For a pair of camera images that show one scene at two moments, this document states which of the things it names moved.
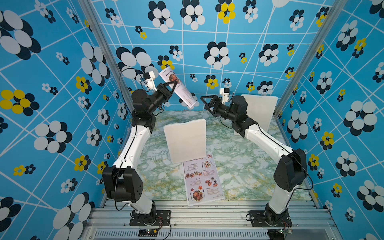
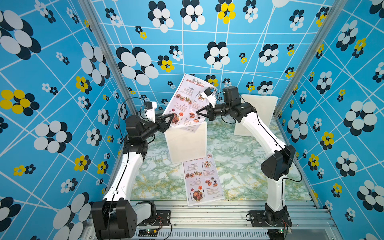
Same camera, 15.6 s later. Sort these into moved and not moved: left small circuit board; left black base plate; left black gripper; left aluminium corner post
Moved: left black gripper
Not moved: left black base plate; left small circuit board; left aluminium corner post
